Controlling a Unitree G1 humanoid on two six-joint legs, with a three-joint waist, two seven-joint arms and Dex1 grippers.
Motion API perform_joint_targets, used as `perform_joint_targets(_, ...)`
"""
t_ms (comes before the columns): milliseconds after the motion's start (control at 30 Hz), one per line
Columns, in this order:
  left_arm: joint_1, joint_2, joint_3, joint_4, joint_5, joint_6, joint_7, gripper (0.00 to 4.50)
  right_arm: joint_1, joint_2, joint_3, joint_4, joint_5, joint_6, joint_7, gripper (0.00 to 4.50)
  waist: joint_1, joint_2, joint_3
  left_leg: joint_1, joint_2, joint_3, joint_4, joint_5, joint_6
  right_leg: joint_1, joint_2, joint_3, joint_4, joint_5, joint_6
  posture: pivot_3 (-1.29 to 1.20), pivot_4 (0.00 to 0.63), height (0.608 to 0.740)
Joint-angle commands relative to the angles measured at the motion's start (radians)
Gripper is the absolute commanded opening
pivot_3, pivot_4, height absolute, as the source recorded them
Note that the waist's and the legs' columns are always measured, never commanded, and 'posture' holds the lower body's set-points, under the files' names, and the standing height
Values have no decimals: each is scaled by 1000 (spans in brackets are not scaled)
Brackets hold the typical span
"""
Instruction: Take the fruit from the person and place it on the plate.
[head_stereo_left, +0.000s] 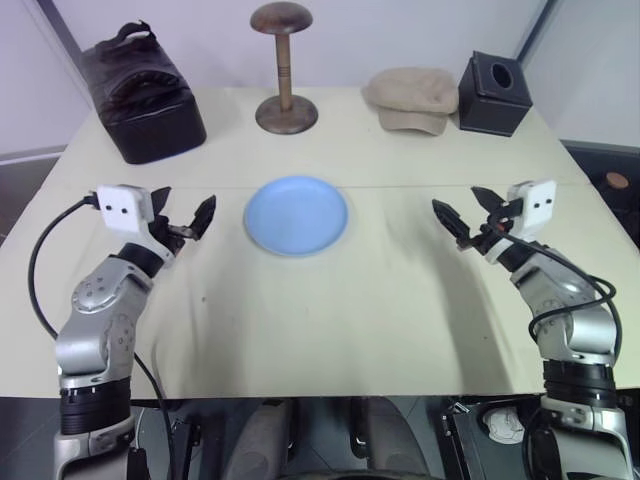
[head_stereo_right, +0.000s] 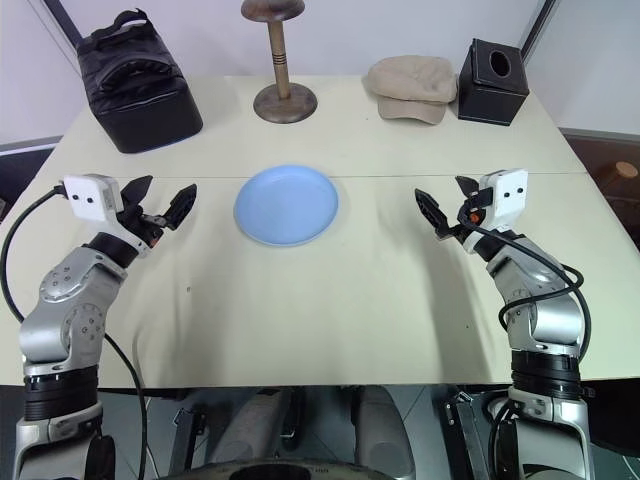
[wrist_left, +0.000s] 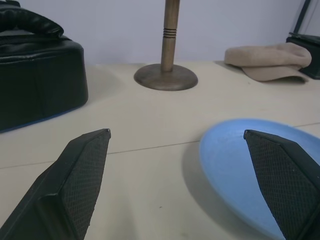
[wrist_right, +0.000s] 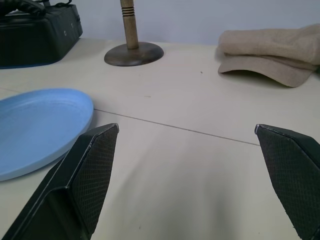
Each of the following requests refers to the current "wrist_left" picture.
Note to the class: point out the brown wooden stand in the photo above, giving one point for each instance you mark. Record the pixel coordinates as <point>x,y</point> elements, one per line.
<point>167,62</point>

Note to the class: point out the beige flat cap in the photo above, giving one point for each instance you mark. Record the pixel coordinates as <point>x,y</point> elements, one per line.
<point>270,61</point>

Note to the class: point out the dark green box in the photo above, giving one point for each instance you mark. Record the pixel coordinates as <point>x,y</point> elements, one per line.
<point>306,55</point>

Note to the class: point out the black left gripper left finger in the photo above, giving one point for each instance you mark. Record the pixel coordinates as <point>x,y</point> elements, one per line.
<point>62,185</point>

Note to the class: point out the dark metal post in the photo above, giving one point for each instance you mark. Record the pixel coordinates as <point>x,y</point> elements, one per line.
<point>302,16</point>

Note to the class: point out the black leather bag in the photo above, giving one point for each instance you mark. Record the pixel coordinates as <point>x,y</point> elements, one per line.
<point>37,75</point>

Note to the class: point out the blue round plate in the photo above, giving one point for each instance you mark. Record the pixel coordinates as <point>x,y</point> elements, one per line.
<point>225,170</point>

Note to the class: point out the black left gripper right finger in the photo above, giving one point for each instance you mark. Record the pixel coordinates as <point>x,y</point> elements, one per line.
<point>287,180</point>

